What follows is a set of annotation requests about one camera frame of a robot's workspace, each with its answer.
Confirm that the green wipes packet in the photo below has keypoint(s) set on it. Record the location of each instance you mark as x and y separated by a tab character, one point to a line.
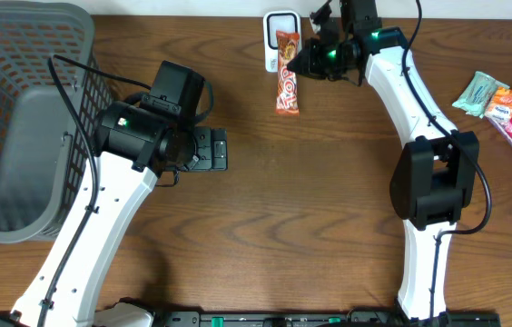
475	98

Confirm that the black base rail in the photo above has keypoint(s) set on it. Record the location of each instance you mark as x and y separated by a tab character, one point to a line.
355	318

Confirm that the small orange packet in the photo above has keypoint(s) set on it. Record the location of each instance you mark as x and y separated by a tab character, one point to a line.
499	108

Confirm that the orange snack bar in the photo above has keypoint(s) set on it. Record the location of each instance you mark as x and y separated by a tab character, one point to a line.
287	99

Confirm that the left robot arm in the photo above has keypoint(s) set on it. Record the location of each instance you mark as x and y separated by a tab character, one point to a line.
134	141

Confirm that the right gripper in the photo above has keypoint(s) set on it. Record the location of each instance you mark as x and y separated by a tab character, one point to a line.
308	60

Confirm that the white barcode scanner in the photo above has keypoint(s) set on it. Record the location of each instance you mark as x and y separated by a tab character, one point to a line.
283	20

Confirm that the grey plastic basket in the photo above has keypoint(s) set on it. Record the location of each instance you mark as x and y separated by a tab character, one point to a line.
42	157

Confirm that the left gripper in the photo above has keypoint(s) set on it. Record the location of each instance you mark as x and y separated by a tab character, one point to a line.
216	149

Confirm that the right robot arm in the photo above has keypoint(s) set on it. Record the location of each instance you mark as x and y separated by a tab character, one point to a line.
433	180

